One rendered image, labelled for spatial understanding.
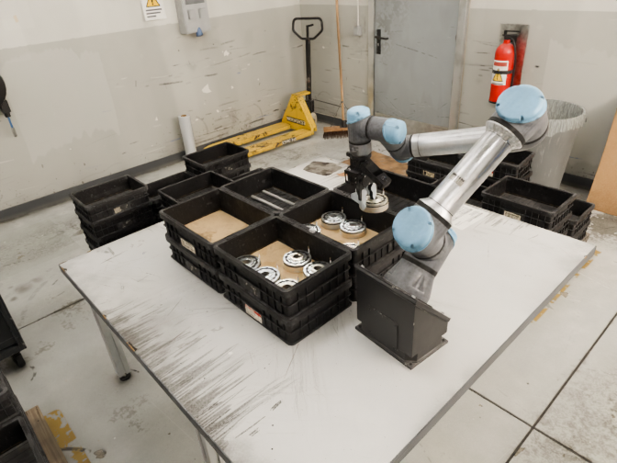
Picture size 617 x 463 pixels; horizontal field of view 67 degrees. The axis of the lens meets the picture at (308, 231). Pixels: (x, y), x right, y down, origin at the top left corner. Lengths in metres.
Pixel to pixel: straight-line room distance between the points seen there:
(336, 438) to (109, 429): 1.37
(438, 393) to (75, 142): 3.98
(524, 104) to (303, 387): 0.98
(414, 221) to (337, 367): 0.51
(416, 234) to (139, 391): 1.72
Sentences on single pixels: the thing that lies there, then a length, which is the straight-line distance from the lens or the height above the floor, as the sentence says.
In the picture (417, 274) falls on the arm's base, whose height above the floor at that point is 0.96.
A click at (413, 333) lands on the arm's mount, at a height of 0.84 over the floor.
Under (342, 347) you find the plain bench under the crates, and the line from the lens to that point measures 1.54.
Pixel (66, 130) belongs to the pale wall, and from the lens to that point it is 4.71.
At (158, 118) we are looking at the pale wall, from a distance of 5.01.
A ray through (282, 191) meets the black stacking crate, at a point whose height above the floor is 0.83.
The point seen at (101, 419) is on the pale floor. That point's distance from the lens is 2.52.
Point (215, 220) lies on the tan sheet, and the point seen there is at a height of 0.83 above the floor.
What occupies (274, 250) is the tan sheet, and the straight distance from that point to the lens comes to 1.78.
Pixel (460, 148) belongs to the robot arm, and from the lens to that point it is 1.54.
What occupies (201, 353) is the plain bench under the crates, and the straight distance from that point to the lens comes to 1.60.
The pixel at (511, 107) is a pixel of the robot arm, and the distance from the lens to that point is 1.35.
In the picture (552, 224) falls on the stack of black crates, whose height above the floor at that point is 0.51.
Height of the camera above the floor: 1.78
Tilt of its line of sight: 30 degrees down
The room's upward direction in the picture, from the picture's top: 4 degrees counter-clockwise
